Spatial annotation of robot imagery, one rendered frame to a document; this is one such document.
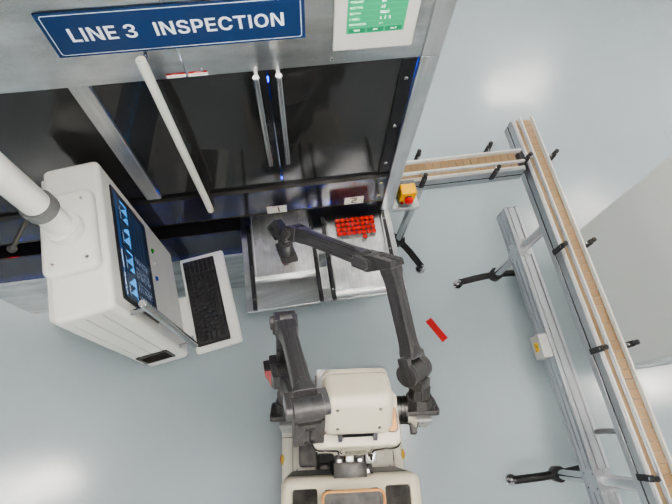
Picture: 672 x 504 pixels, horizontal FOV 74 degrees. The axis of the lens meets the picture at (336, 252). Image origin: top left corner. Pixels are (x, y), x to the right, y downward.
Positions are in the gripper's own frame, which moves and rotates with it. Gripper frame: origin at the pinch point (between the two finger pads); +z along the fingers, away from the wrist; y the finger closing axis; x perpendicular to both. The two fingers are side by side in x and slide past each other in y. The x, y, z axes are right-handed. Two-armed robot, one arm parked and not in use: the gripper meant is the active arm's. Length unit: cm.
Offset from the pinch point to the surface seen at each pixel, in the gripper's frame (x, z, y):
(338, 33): -25, -97, 13
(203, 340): 45.3, 12.6, -15.6
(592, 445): -99, 38, -124
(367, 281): -29.1, 5.5, -20.9
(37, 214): 60, -79, 3
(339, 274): -19.0, 5.6, -13.0
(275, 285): 8.7, 6.2, -6.6
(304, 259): -7.5, 5.7, -0.3
